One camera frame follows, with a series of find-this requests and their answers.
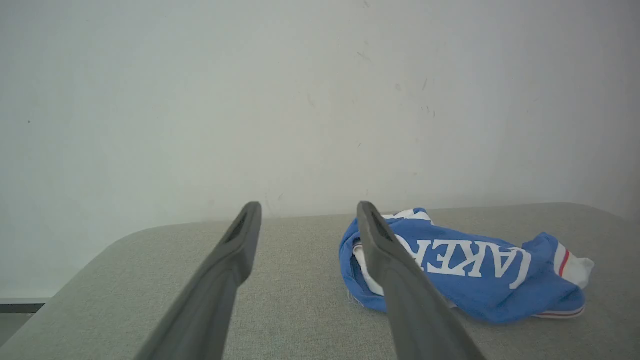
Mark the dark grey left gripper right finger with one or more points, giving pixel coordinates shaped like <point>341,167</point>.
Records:
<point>405,295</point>

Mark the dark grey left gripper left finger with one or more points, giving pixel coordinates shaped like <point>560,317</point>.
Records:
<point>215,295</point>

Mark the blue Lakers shirt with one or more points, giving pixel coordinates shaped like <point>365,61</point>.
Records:
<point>465,270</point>

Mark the dark baseboard strip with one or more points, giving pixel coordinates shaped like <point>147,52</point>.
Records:
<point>20,308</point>

